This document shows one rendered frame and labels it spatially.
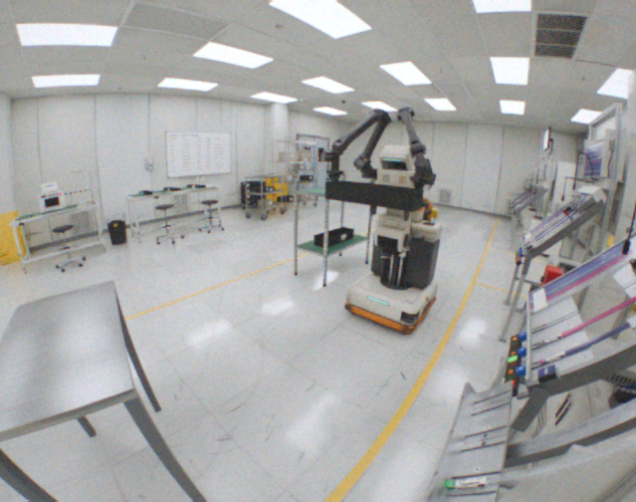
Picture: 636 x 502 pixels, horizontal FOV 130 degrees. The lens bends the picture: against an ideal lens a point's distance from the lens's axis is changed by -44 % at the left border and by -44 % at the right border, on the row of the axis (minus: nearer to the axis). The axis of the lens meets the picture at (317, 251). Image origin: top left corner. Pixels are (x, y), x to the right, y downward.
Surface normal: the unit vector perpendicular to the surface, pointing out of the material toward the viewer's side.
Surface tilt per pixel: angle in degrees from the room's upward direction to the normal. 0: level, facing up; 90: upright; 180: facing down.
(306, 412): 0
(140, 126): 90
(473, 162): 90
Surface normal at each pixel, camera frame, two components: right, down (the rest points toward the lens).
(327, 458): 0.02, -0.95
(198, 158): 0.76, 0.22
